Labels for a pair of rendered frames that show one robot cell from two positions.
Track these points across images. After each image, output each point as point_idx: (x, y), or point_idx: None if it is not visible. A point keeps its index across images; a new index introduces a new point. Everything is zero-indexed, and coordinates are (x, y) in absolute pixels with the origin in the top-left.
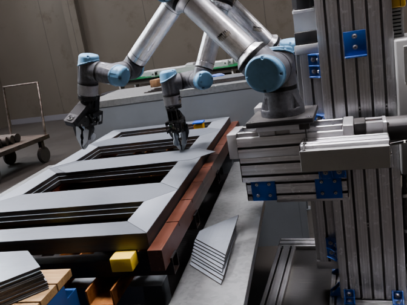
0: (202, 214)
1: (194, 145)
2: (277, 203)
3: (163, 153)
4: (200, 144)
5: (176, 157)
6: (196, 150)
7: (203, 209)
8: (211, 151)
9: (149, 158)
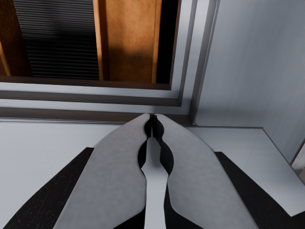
0: (170, 53)
1: (234, 33)
2: None
3: (49, 150)
4: (287, 41)
5: (150, 219)
6: (240, 165)
7: (170, 25)
8: (300, 201)
9: (8, 198)
